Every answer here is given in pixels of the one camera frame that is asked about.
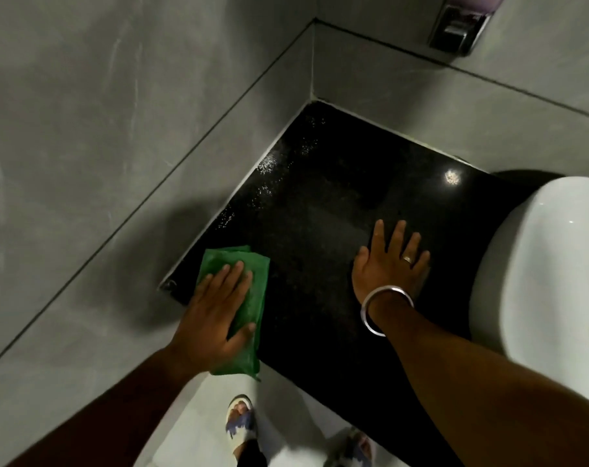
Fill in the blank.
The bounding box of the chrome wall soap dispenser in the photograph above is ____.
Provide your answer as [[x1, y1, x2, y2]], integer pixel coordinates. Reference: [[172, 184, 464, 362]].
[[428, 0, 507, 57]]

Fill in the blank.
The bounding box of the white ceramic sink basin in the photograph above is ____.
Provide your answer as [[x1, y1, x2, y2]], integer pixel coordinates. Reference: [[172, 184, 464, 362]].
[[469, 176, 589, 410]]

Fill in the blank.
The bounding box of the person's right hand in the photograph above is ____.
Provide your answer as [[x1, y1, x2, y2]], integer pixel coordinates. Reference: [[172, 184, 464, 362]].
[[351, 219, 431, 307]]

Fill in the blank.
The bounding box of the person's left hand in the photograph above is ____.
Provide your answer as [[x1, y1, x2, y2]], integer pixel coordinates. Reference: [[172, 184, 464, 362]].
[[170, 261, 257, 373]]

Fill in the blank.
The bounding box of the person's right forearm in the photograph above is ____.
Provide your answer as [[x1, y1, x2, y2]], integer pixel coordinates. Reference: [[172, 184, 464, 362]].
[[367, 292, 589, 467]]

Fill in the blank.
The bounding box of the green cleaning cloth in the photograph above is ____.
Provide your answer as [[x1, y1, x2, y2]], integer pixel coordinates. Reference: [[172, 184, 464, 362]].
[[195, 245, 272, 381]]

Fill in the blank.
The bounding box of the silver bangle bracelet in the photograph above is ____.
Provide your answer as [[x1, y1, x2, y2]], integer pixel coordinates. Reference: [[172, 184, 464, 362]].
[[361, 285, 415, 337]]

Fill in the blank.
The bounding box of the person's left forearm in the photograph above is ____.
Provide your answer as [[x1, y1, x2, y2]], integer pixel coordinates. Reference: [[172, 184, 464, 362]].
[[5, 346, 212, 467]]

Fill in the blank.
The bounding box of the white sandal with purple strap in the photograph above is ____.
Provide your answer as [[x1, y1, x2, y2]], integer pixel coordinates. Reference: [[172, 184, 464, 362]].
[[225, 394, 259, 463], [324, 427, 379, 467]]

